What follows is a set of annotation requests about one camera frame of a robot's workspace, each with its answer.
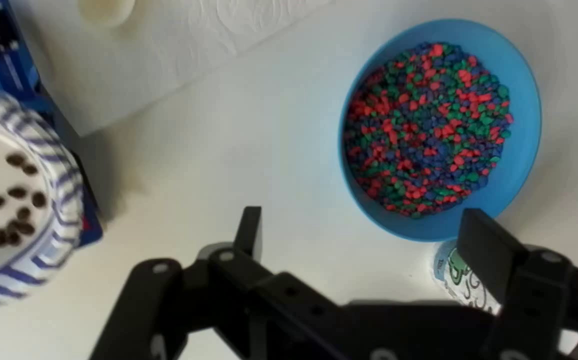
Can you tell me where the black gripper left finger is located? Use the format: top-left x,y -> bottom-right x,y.
91,207 -> 343,360

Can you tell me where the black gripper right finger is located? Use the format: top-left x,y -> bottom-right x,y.
459,209 -> 578,360

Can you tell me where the floral paper cup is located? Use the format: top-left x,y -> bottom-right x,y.
433,242 -> 500,315

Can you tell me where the blue bowl of colourful beads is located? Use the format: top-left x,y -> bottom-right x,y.
339,18 -> 542,242

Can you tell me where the blue white patterned paper bowl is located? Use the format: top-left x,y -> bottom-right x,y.
0,95 -> 84,306

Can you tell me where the white paper napkin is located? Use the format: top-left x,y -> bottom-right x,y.
13,0 -> 332,136

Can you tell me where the white plastic spoon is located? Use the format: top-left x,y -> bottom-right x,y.
78,0 -> 137,29

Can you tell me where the blue cookie package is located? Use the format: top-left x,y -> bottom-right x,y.
0,0 -> 106,248

